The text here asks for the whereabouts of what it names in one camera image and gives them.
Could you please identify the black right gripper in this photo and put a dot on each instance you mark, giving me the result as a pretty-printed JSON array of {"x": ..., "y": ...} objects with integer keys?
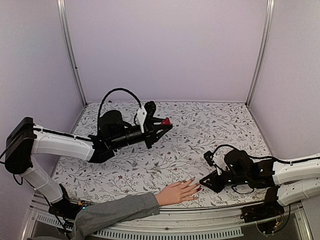
[{"x": 216, "y": 186}]

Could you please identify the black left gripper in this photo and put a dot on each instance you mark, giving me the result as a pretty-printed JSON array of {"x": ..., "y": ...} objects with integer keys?
[{"x": 150, "y": 131}]

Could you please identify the red nail polish bottle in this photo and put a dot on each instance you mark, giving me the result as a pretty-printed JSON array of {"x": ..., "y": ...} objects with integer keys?
[{"x": 166, "y": 121}]

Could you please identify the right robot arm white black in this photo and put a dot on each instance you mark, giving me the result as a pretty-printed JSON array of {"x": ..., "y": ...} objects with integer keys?
[{"x": 286, "y": 181}]

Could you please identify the grey sleeved forearm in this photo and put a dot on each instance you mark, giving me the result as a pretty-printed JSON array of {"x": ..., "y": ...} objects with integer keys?
[{"x": 102, "y": 215}]

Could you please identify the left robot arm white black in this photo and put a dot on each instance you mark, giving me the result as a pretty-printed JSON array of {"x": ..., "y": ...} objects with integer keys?
[{"x": 29, "y": 139}]

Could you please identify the mannequin hand with nails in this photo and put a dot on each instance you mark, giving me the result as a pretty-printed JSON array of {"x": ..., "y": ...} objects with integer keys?
[{"x": 178, "y": 192}]

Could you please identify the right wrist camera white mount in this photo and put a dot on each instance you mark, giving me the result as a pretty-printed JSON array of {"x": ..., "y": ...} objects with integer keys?
[{"x": 209, "y": 157}]

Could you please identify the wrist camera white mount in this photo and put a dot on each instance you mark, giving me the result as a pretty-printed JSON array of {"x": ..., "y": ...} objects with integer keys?
[
  {"x": 209, "y": 157},
  {"x": 144, "y": 113}
]

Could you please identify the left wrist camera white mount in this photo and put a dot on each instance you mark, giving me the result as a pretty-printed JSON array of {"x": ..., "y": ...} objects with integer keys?
[{"x": 144, "y": 113}]

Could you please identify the aluminium front rail frame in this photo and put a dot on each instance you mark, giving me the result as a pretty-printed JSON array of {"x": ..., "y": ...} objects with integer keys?
[{"x": 214, "y": 217}]

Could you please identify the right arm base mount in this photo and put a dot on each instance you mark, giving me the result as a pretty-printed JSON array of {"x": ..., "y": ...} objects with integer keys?
[{"x": 269, "y": 208}]

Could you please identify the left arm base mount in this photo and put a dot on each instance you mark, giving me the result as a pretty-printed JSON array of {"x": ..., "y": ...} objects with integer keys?
[{"x": 65, "y": 208}]

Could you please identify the aluminium corner post left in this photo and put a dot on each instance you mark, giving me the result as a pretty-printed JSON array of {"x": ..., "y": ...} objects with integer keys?
[{"x": 61, "y": 7}]

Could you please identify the aluminium corner post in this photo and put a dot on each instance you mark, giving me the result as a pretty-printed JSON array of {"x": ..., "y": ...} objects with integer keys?
[
  {"x": 61, "y": 7},
  {"x": 267, "y": 25}
]

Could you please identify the aluminium corner post right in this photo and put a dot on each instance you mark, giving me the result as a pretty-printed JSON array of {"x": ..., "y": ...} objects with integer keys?
[{"x": 267, "y": 25}]

